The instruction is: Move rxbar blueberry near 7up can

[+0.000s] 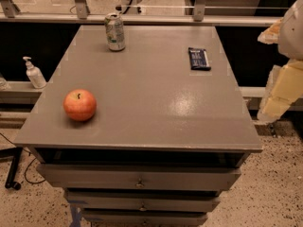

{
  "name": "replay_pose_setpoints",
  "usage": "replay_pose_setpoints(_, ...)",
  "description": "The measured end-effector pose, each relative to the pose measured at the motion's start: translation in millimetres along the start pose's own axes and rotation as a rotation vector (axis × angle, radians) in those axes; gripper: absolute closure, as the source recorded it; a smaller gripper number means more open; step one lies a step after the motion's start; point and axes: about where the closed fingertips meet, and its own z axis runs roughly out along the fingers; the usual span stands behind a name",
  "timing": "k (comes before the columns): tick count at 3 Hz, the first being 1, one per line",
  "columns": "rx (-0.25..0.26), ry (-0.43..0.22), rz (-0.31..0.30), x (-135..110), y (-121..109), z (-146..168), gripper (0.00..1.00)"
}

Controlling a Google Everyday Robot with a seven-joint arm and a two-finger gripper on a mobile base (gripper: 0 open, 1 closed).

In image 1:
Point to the top grey drawer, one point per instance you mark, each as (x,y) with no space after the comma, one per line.
(140,177)

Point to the black wheeled stand leg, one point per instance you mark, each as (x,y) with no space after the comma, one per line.
(14,154)

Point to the grey drawer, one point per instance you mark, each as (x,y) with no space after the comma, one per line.
(142,201)
(140,177)
(145,218)

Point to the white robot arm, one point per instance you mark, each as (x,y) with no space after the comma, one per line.
(290,40)

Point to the middle grey drawer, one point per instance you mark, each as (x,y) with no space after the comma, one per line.
(142,201)

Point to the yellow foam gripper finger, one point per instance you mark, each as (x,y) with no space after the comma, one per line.
(284,87)
(270,35)

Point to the metal window railing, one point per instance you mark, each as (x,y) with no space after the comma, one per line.
(208,12)

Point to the grey drawer cabinet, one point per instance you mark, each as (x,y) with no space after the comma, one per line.
(152,108)

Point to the green white 7up can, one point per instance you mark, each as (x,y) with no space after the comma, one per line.
(114,31)

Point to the red apple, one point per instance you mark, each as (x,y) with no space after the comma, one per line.
(80,105)

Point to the blue rxbar wrapper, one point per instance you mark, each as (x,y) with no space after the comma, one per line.
(198,59)

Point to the white pump dispenser bottle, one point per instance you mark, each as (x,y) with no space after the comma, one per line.
(34,74)

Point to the bottom grey drawer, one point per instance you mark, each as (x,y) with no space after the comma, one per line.
(145,218)

